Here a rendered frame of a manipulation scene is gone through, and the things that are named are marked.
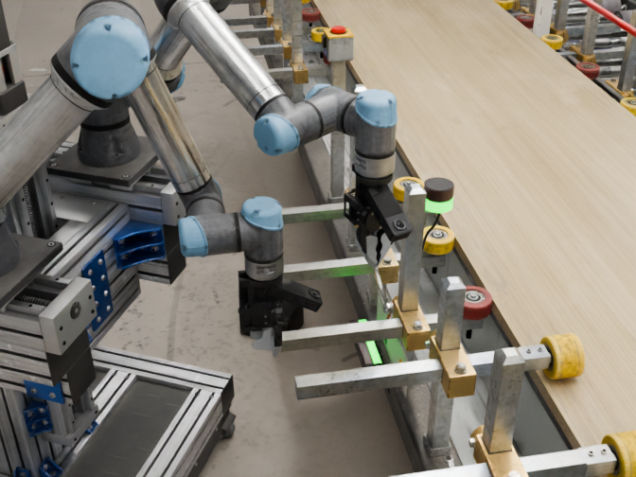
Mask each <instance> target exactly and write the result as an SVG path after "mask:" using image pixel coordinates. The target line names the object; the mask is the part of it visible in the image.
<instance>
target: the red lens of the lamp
mask: <svg viewBox="0 0 636 477"><path fill-rule="evenodd" d="M426 181H427V180H426ZM426 181H425V182H426ZM450 181H451V180H450ZM425 182H424V186H423V188H424V190H425V191H426V193H427V195H426V199H428V200H430V201H433V202H446V201H449V200H451V199H452V198H453V193H454V183H453V182H452V184H453V187H452V188H451V189H450V190H447V191H434V190H431V189H429V188H427V187H426V185H425Z"/></svg>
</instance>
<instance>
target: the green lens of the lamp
mask: <svg viewBox="0 0 636 477"><path fill-rule="evenodd" d="M452 204H453V198H452V199H451V200H450V201H448V202H445V203H434V202H431V201H428V200H427V199H426V208H425V209H426V210H428V211H430V212H433V213H445V212H448V211H450V210H451V209H452Z"/></svg>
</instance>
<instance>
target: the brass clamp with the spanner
mask: <svg viewBox="0 0 636 477"><path fill-rule="evenodd" d="M392 303H393V306H394V313H393V319H395V318H399V319H400V322H401V323H402V325H403V330H402V338H401V340H402V342H403V344H404V346H405V349H406V351H414V350H421V349H426V348H425V342H427V338H428V336H429V334H430V333H431V329H430V327H429V325H428V323H427V321H426V319H425V317H424V314H423V312H422V310H421V308H420V306H419V305H418V309H414V310H405V311H402V310H401V308H400V306H399V303H398V295H397V296H396V297H395V298H394V299H393V300H392ZM414 321H420V322H421V323H422V326H423V328H422V329H421V330H415V329H413V324H414Z"/></svg>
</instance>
